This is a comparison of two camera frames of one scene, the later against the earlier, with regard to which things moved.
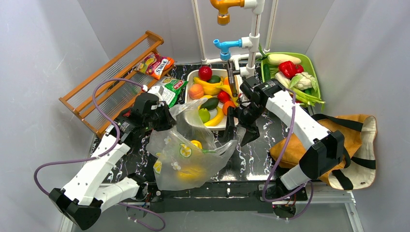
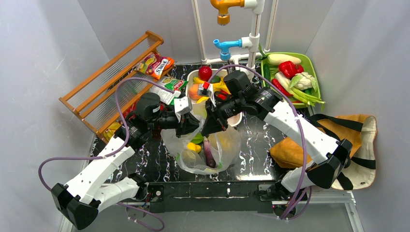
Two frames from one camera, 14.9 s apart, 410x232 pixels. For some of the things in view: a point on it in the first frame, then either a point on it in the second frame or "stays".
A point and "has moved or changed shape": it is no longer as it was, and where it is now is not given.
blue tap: x=225 y=47 stays
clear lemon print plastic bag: x=185 y=154 has moved or changed shape
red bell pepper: x=289 y=69 stays
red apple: x=205 y=72 stays
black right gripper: x=244 y=116 → x=215 y=113
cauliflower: x=303 y=81 stays
